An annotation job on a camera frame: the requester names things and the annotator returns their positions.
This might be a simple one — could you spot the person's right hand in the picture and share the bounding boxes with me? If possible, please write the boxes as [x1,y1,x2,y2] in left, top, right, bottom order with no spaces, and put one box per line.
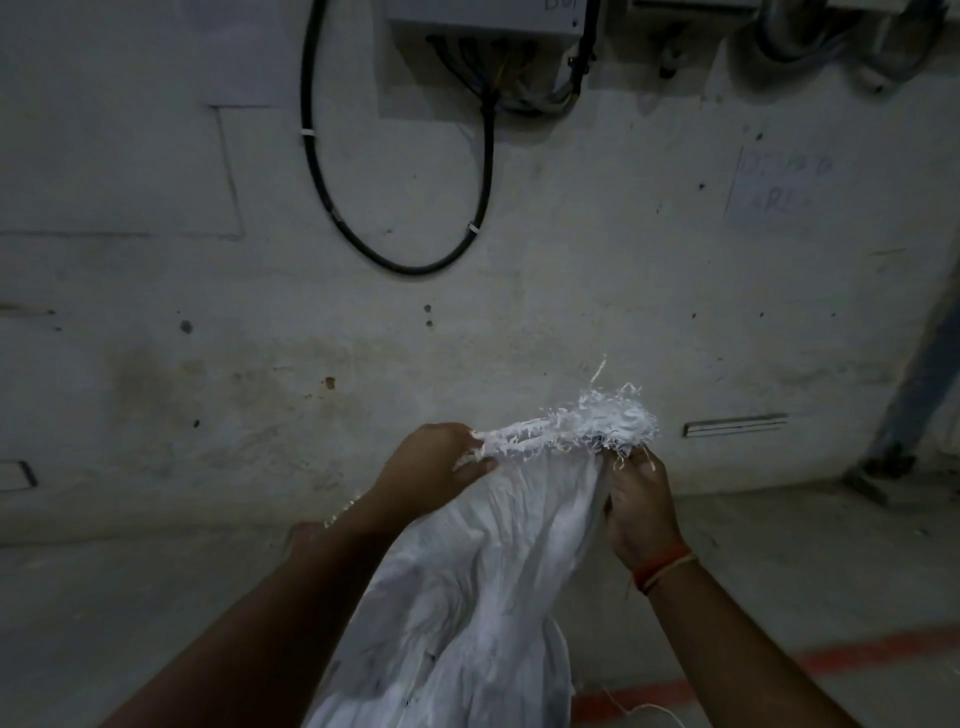
[602,445,685,573]

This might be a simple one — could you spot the person's left hand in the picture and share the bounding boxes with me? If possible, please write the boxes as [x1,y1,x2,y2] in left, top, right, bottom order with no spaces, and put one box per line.
[363,423,499,536]

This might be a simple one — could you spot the white woven frayed sack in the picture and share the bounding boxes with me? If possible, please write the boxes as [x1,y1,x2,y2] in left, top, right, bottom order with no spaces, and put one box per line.
[303,358,661,728]

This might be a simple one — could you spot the person's right forearm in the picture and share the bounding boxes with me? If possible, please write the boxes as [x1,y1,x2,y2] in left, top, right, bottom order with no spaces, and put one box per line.
[643,553,864,728]

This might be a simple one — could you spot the person's left forearm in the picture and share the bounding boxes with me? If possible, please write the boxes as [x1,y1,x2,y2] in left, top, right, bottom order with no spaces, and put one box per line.
[101,501,421,728]

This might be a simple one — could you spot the red thread wristband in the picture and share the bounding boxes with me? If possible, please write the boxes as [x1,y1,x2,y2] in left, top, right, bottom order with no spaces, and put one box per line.
[628,541,700,597]

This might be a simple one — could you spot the grey electrical junction box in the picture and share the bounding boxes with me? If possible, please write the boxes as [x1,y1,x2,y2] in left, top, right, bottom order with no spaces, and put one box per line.
[384,0,601,46]

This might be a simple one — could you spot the white loose string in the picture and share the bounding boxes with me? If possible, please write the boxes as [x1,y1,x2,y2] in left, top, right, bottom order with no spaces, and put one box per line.
[596,686,687,728]

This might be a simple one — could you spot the black looped cable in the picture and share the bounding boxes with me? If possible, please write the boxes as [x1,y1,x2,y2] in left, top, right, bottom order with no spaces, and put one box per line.
[300,0,498,277]

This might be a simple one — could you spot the grey metal post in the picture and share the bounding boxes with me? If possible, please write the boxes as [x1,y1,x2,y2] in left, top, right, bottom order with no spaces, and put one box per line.
[843,255,960,504]

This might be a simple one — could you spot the grey bundled conduit cables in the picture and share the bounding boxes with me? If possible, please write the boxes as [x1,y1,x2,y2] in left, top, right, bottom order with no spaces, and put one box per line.
[753,0,950,95]

